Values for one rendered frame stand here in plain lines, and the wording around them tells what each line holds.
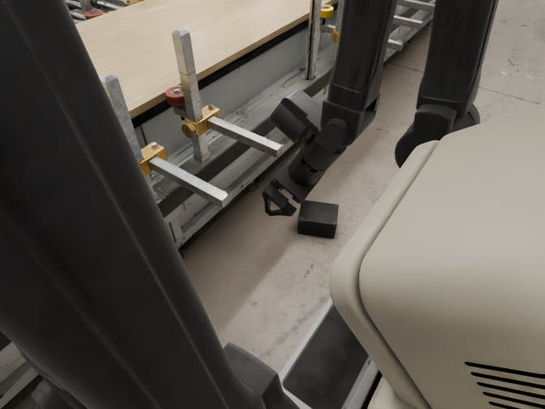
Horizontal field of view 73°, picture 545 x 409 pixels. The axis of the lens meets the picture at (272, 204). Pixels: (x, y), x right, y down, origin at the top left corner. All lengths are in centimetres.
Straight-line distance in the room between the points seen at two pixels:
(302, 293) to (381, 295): 154
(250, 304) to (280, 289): 16
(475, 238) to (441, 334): 5
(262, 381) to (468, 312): 12
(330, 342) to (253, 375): 30
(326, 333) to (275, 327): 116
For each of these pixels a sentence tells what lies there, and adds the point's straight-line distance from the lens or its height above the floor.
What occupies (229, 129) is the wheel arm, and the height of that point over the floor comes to 85.
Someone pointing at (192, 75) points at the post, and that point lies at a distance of 116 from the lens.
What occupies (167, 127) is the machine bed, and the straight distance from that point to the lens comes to 146.
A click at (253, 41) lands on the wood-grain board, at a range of 166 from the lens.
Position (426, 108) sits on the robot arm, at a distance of 47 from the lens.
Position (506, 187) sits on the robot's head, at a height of 137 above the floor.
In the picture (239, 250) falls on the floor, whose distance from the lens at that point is 191.
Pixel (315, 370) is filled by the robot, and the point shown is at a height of 104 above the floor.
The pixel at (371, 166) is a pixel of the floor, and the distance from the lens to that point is 245.
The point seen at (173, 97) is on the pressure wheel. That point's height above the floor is 90.
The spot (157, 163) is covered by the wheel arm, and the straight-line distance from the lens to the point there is 111.
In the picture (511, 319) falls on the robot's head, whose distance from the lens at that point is 20.
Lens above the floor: 152
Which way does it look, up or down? 46 degrees down
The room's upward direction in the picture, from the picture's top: straight up
